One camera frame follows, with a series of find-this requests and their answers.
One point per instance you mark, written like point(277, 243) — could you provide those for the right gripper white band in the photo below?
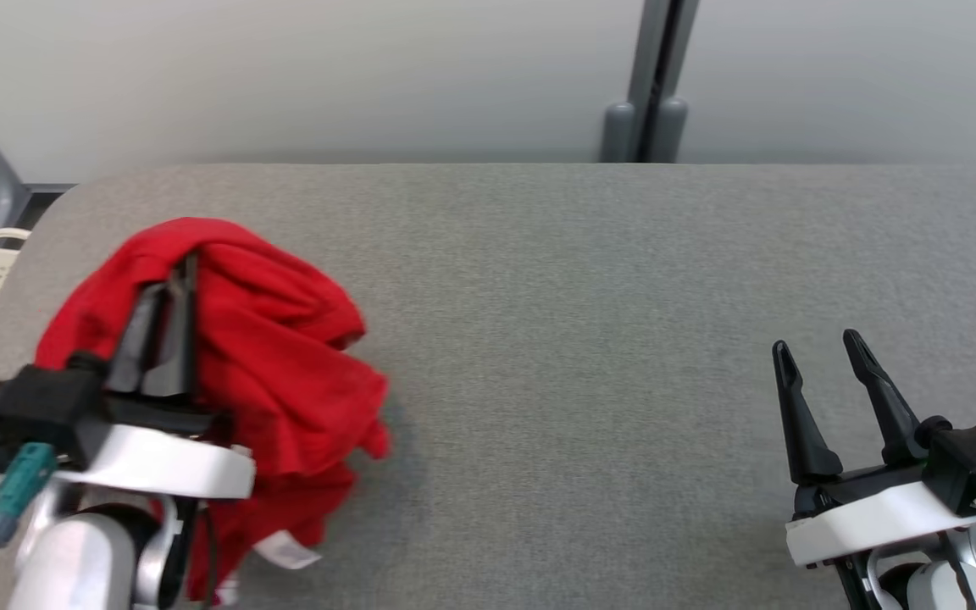
point(869, 517)

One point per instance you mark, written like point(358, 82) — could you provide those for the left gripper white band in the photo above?
point(158, 462)

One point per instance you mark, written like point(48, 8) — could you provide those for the red t-shirt white sleeves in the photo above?
point(285, 356)

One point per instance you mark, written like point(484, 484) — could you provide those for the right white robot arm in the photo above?
point(937, 585)

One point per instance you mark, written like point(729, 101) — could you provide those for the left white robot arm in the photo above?
point(73, 559)

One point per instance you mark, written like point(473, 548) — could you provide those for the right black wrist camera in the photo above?
point(975, 462)

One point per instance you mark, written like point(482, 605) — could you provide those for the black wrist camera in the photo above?
point(22, 415)
point(975, 462)

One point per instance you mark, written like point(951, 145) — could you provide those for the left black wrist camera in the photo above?
point(22, 415)

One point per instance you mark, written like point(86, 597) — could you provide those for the grey vertical post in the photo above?
point(649, 85)

